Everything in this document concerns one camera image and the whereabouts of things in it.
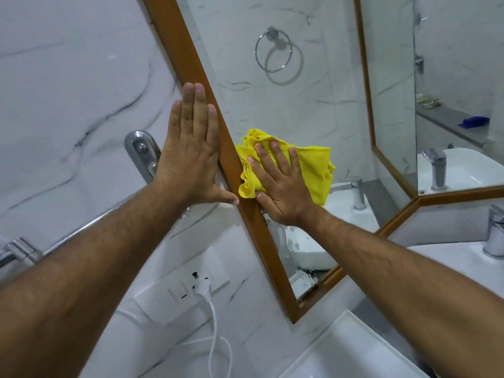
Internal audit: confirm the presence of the chrome basin faucet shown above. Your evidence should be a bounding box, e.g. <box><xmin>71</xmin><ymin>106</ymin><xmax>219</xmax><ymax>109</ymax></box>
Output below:
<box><xmin>483</xmin><ymin>204</ymin><xmax>504</xmax><ymax>260</ymax></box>

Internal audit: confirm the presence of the white rectangular basin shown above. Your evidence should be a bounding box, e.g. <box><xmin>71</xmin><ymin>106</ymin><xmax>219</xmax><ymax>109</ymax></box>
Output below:
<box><xmin>277</xmin><ymin>309</ymin><xmax>431</xmax><ymax>378</ymax></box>

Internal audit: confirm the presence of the white ceramic sink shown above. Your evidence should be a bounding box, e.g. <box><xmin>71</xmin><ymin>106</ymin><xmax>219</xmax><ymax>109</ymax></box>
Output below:
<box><xmin>407</xmin><ymin>241</ymin><xmax>504</xmax><ymax>300</ymax></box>

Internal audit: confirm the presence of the large wood-framed mirror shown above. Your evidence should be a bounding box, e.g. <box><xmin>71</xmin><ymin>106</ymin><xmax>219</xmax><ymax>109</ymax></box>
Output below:
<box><xmin>136</xmin><ymin>0</ymin><xmax>420</xmax><ymax>324</ymax></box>

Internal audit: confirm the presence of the person's left forearm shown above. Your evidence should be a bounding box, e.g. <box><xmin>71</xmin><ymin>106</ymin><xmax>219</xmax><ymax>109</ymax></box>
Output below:
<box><xmin>0</xmin><ymin>180</ymin><xmax>190</xmax><ymax>378</ymax></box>

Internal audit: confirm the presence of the small wood-framed mirror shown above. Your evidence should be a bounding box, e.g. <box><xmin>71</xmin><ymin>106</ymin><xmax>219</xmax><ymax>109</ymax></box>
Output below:
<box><xmin>353</xmin><ymin>0</ymin><xmax>504</xmax><ymax>207</ymax></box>

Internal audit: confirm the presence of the white power cable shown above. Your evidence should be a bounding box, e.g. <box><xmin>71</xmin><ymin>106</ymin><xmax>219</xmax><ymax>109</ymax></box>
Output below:
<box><xmin>172</xmin><ymin>296</ymin><xmax>234</xmax><ymax>378</ymax></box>

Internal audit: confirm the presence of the white wall socket plate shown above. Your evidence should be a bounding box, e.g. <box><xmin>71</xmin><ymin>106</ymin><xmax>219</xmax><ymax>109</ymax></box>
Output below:
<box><xmin>133</xmin><ymin>247</ymin><xmax>230</xmax><ymax>327</ymax></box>

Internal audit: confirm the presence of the person's right hand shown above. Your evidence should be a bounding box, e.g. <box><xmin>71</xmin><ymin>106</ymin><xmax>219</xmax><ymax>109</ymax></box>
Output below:
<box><xmin>247</xmin><ymin>141</ymin><xmax>318</xmax><ymax>227</ymax></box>

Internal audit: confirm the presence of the chrome towel rail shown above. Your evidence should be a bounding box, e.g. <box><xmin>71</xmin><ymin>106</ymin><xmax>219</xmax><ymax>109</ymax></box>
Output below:
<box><xmin>0</xmin><ymin>130</ymin><xmax>190</xmax><ymax>270</ymax></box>

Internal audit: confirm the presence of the person's left hand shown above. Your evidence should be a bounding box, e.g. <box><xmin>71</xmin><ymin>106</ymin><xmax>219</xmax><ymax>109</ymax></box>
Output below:
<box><xmin>155</xmin><ymin>82</ymin><xmax>239</xmax><ymax>207</ymax></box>

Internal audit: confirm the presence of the white power plug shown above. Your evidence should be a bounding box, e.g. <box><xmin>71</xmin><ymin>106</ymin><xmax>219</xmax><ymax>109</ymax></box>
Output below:
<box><xmin>191</xmin><ymin>277</ymin><xmax>216</xmax><ymax>303</ymax></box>

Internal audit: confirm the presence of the yellow microfiber cloth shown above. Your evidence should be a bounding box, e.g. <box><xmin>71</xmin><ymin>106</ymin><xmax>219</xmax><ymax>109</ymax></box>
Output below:
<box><xmin>235</xmin><ymin>128</ymin><xmax>336</xmax><ymax>207</ymax></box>

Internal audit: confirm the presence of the chrome towel ring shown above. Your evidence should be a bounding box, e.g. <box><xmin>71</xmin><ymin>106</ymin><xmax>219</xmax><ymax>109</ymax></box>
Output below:
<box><xmin>254</xmin><ymin>26</ymin><xmax>294</xmax><ymax>74</ymax></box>

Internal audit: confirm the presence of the blue cloth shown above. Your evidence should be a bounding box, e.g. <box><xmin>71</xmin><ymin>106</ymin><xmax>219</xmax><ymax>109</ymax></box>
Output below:
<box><xmin>458</xmin><ymin>116</ymin><xmax>491</xmax><ymax>129</ymax></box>

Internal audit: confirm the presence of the person's right forearm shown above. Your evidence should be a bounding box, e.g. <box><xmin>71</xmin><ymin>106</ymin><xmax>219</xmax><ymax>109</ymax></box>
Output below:
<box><xmin>302</xmin><ymin>206</ymin><xmax>504</xmax><ymax>378</ymax></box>

